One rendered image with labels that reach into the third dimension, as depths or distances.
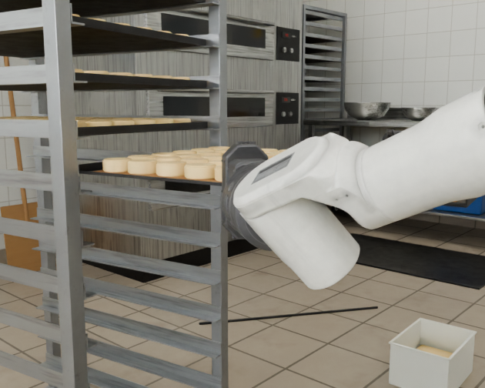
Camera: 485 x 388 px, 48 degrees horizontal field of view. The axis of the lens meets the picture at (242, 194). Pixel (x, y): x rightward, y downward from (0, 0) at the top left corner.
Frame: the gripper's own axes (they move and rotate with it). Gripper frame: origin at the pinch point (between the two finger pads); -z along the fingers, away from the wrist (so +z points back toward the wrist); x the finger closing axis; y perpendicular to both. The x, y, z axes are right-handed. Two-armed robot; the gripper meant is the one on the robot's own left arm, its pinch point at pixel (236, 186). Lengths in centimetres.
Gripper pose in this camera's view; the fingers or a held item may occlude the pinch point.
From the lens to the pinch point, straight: 73.9
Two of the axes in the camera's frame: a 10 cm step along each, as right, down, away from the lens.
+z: 2.5, 1.5, -9.6
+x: 0.0, -9.9, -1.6
